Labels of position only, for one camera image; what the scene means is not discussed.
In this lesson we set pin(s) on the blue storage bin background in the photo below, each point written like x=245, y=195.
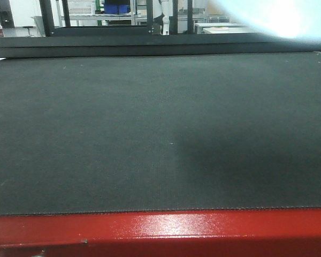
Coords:
x=117, y=6

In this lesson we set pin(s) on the white background table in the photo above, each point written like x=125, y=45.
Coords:
x=222, y=28

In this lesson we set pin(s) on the light blue round tray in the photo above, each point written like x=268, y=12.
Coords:
x=290, y=19

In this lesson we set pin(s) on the black metal frame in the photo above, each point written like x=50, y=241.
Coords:
x=168, y=27

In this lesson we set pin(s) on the black fabric table mat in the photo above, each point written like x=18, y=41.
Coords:
x=111, y=134

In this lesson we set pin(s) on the black stool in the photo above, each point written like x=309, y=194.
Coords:
x=29, y=30

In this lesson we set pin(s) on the red metal front edge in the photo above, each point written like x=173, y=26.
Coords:
x=269, y=232

